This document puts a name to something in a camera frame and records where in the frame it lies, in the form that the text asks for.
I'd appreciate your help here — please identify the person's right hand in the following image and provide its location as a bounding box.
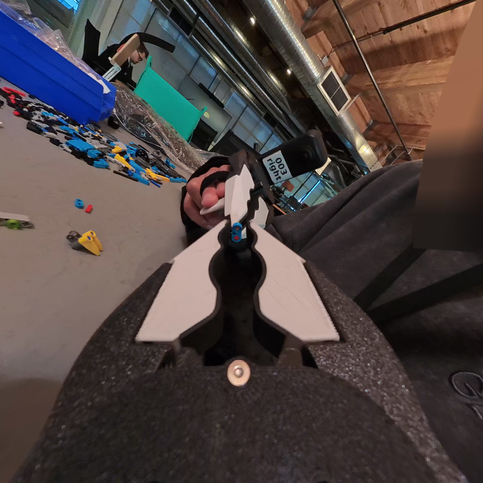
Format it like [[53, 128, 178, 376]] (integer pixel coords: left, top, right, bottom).
[[183, 164, 231, 231]]

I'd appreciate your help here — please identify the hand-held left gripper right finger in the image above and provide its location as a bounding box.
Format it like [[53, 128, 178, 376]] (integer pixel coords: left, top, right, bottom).
[[246, 222, 341, 349]]

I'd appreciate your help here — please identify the grey angled beam assembly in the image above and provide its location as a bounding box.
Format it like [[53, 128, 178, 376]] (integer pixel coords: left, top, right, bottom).
[[0, 212, 34, 230]]

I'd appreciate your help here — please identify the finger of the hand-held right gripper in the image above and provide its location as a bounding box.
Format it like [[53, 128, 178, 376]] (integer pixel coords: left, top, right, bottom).
[[247, 197, 274, 229], [224, 164, 255, 224]]

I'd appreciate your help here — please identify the clear plastic bag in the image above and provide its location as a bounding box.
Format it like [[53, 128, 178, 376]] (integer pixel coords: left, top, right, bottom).
[[111, 83, 212, 172], [8, 0, 95, 68]]

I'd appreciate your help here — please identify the pile of loose brick pieces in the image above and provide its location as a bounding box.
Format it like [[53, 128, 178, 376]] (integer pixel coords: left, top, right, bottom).
[[0, 87, 188, 188]]

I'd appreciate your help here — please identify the black curved bar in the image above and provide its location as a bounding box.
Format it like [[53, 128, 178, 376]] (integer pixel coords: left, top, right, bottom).
[[138, 32, 176, 53]]

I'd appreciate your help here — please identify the white air vent grille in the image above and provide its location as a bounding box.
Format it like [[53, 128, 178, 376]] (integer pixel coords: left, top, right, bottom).
[[317, 66, 352, 115]]

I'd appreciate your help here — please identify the silver ventilation duct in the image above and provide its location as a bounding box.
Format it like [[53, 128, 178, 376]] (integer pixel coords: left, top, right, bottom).
[[241, 0, 372, 170]]

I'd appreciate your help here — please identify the blue storage bin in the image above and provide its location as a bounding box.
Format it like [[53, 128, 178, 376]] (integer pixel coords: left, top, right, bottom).
[[0, 9, 117, 125]]

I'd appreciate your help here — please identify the teal upright panel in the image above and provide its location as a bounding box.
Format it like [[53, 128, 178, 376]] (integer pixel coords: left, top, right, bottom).
[[134, 56, 207, 143]]

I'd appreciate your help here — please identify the black shoulder strap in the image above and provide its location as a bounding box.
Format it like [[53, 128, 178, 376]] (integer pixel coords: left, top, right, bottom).
[[355, 245, 483, 321]]

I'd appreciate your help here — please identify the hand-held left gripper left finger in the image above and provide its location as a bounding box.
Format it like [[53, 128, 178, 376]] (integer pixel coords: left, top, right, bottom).
[[135, 221, 231, 353]]

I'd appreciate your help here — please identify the yellow twin cone piece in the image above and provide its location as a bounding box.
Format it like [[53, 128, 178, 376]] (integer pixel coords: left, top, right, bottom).
[[66, 230, 103, 256]]

